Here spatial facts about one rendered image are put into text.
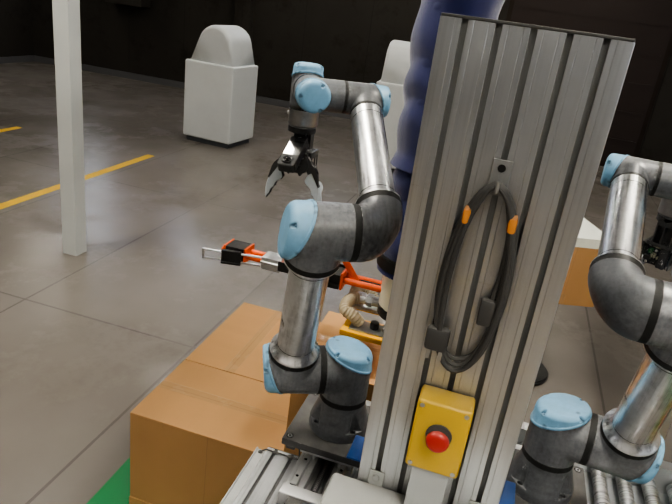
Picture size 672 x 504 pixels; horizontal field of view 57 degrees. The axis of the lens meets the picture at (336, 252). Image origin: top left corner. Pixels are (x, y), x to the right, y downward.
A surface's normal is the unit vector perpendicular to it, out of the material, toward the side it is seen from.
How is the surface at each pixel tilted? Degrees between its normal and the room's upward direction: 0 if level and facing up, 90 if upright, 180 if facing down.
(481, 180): 90
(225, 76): 90
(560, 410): 8
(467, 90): 90
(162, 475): 90
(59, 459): 0
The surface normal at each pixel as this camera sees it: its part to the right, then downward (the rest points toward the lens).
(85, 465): 0.13, -0.92
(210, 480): -0.29, 0.33
